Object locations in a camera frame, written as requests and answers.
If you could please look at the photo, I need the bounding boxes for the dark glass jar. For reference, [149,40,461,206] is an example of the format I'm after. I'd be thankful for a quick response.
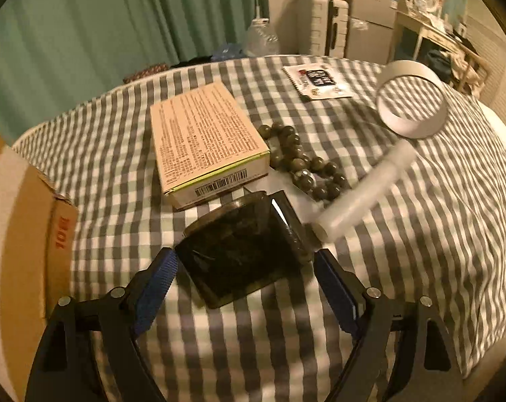
[175,191,313,309]

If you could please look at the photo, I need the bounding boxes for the white ring hoop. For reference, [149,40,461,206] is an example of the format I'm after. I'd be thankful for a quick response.
[375,60,448,140]

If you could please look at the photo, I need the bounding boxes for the brown cardboard box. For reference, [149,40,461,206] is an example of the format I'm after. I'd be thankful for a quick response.
[0,136,77,401]

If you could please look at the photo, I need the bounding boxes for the translucent white plastic tube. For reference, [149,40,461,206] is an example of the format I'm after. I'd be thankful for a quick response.
[311,140,416,243]

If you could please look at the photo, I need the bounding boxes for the checkered green white bedsheet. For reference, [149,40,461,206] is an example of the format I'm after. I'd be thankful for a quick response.
[14,56,506,401]

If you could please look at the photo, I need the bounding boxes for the beige rectangular paper box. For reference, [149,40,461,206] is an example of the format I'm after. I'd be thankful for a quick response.
[150,83,270,211]

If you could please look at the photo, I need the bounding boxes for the white card black print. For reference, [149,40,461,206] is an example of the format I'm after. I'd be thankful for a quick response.
[283,64,353,100]

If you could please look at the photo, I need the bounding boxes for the patterned brown bag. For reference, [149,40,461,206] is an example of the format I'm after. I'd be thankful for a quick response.
[123,64,169,84]

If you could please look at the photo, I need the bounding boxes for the green curtain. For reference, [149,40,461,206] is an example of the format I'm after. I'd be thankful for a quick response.
[0,0,269,142]

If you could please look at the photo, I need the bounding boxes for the white dressing table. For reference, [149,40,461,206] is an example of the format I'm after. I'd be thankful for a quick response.
[387,10,491,91]

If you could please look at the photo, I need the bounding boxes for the small grey refrigerator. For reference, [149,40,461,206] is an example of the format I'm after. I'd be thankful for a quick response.
[346,0,396,64]

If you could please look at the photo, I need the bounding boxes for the white suitcase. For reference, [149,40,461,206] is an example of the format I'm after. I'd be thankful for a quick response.
[296,0,349,58]

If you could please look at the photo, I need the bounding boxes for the large clear water bottle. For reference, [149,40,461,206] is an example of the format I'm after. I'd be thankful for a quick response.
[243,18,280,57]

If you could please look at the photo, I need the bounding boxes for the dark bead bracelet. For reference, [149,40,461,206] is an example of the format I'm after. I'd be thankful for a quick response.
[257,122,349,202]

